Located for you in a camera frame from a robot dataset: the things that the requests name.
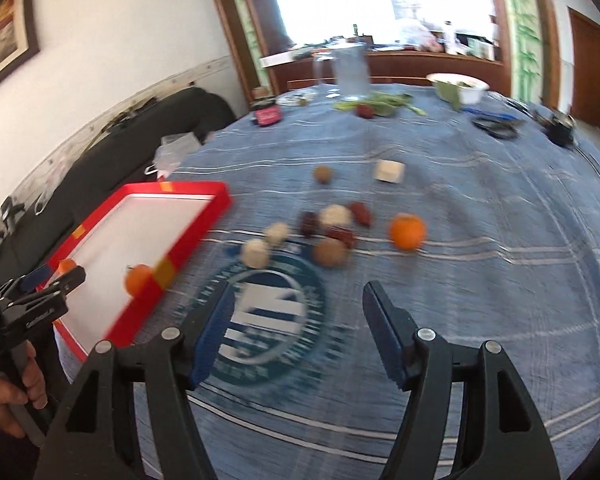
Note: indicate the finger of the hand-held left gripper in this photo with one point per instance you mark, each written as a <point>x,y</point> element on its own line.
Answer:
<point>32,280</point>
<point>69,281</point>

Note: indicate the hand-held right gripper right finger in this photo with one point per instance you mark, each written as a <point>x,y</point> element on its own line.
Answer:
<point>386,345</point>

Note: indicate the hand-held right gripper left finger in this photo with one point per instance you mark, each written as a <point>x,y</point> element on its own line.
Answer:
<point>207,345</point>

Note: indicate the small orange kumquat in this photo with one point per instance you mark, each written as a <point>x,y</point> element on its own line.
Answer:
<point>67,265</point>

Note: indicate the brown longan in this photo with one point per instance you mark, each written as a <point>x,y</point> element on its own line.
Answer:
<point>330,252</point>
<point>324,175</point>

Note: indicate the red tray with white base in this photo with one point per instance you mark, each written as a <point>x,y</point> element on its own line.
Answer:
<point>200,230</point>

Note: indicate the large orange mandarin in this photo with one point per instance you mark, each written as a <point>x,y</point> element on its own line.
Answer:
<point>407,231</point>

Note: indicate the dark red date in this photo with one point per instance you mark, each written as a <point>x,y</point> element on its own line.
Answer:
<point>308,223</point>

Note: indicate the white cube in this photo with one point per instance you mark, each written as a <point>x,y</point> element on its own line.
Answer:
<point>389,171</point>

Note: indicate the person's left hand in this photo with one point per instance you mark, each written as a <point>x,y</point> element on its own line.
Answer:
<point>2,402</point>

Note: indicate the blue plaid tablecloth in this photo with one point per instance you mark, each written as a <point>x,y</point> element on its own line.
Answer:
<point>480,260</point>

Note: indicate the black sofa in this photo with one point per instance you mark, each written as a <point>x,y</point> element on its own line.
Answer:
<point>130,145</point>

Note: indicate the clear plastic bag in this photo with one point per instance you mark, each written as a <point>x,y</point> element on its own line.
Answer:
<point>175,152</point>

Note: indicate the large red date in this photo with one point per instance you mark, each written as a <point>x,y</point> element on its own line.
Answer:
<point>364,110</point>

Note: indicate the black jar with red label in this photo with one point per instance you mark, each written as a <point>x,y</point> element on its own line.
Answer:
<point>267,116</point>

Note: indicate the black scissors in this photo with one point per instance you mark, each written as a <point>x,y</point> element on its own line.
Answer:
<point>495,128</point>

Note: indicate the green bean pod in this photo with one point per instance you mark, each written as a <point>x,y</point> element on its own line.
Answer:
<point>345,106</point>

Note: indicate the green leafy vegetable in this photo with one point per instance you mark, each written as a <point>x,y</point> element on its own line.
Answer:
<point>387,101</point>

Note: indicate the blue pen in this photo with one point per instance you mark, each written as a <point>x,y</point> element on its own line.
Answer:
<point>487,112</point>

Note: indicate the green leaf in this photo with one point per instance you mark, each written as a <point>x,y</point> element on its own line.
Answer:
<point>447,94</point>

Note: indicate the white bowl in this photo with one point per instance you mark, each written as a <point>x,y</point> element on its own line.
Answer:
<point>462,85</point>

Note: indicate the metal tool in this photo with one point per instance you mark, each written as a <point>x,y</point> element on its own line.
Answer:
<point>517,105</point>

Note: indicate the small black box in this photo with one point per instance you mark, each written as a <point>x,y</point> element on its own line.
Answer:
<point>560,130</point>

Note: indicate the clear glass pitcher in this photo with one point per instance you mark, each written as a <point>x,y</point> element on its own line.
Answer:
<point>350,70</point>

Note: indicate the wooden cabinet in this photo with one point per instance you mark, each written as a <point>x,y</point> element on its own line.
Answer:
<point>395,66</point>

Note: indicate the brown wooden door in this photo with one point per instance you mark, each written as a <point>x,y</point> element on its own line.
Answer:
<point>587,70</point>

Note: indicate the framed wall picture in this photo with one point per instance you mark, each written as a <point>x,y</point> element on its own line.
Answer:
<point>0,35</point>

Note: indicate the bamboo painted wall panel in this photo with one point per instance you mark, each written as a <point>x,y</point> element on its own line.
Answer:
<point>250,35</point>
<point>522,35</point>

